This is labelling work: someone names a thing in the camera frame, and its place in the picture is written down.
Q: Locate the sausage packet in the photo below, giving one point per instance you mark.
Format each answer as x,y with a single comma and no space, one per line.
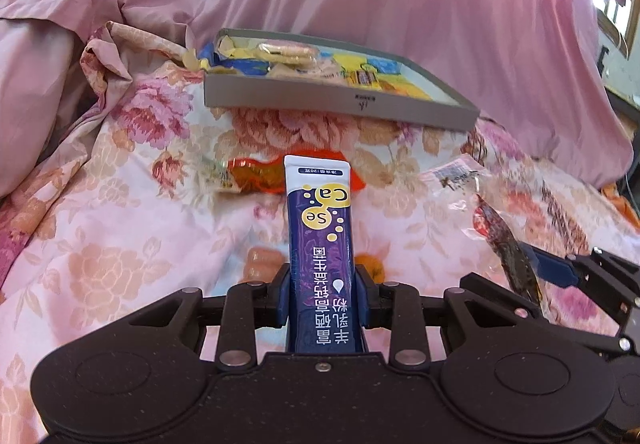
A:
262,264

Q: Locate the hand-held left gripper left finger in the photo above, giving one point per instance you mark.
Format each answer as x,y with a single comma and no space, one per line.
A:
284,299

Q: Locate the clear dark meat packet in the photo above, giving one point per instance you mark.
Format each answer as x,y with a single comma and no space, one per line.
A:
500,234

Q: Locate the purple stick packet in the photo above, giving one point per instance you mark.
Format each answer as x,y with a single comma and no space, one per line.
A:
320,234

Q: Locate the round biscuit packet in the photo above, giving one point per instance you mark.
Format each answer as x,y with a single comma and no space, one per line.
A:
285,52

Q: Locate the crumpled yellow paper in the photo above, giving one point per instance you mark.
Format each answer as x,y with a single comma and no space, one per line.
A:
192,58

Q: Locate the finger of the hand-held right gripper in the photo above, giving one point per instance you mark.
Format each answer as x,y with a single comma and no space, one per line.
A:
500,291
552,266

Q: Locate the grey cardboard box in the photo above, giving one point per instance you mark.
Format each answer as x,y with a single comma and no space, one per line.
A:
300,97

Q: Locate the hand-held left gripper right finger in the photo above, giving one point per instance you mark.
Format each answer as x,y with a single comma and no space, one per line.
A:
361,299

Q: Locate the floral bedsheet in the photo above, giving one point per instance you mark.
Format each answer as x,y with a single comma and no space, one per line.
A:
125,224

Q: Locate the small orange round snack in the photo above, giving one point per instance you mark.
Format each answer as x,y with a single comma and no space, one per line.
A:
371,269

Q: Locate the red dried tofu packet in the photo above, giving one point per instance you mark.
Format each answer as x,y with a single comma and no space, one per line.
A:
255,174

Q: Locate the orange cloth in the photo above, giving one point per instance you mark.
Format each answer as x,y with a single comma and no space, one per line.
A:
620,204

